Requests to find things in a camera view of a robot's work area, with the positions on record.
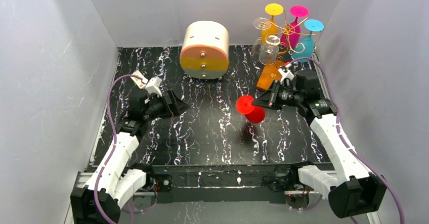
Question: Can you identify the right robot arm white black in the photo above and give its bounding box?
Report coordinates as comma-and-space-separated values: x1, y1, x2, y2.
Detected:
252, 70, 387, 218

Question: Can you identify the clear wine glass rear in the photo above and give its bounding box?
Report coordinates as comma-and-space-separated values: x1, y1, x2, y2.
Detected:
250, 17, 271, 62

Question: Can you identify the yellow wine glass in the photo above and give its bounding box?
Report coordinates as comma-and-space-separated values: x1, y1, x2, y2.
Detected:
262, 3, 284, 44

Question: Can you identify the clear wine glass front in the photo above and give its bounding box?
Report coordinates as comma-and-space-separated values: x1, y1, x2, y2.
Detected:
259, 34, 280, 65

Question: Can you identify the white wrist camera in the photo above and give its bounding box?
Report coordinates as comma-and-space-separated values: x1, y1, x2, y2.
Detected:
145, 76, 162, 97
278, 62, 295, 86

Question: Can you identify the wooden rack base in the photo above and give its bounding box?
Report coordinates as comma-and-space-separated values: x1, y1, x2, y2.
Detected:
256, 61, 287, 91

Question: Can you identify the black front mounting rail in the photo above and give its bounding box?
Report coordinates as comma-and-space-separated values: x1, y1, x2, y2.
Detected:
131, 163, 318, 208

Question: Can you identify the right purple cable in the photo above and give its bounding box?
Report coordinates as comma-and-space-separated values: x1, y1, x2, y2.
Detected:
288, 57, 406, 224

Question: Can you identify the blue wine glass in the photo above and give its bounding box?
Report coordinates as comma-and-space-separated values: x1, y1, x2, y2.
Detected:
291, 19, 324, 60

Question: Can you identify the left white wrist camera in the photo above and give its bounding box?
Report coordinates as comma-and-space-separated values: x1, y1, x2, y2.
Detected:
145, 76, 162, 97

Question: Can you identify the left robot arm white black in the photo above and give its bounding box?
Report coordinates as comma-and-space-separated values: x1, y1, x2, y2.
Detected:
70, 89, 190, 223

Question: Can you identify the gold wire glass rack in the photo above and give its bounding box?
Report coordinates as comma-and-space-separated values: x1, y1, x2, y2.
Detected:
265, 3, 324, 63

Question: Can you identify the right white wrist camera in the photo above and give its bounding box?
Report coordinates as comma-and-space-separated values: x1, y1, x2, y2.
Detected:
278, 62, 295, 86

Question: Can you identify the white red small box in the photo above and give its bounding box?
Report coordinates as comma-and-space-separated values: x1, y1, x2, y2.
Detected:
131, 70, 149, 89

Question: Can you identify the clear wine glass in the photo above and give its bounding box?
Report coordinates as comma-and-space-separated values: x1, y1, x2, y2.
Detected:
259, 34, 280, 65
250, 17, 271, 62

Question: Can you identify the magenta wine glass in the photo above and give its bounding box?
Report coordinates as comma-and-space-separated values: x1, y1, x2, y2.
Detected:
281, 5, 309, 49

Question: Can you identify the red wine glass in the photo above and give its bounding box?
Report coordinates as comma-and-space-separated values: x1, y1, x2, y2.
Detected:
235, 95, 266, 124

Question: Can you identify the round pastel drawer cabinet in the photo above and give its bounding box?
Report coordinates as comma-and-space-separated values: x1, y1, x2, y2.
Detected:
180, 21, 229, 80

